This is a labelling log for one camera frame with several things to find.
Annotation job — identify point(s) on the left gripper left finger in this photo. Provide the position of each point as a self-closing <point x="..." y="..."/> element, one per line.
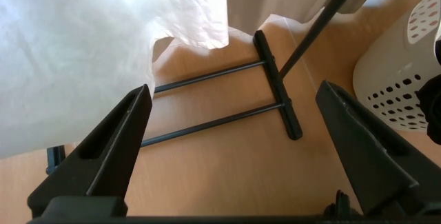
<point x="103" y="155"/>

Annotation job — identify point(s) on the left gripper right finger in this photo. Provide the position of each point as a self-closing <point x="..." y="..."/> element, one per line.
<point x="379" y="162"/>

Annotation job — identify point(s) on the white printed t-shirt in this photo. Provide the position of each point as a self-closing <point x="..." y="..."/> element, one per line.
<point x="69" y="62"/>

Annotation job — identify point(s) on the white laundry basket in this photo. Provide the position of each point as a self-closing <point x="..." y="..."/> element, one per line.
<point x="389" y="69"/>

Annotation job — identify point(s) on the black clothes rack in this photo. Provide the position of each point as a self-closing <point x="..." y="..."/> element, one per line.
<point x="279" y="89"/>

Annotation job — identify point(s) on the black garment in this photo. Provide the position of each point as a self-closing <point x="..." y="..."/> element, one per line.
<point x="432" y="107"/>

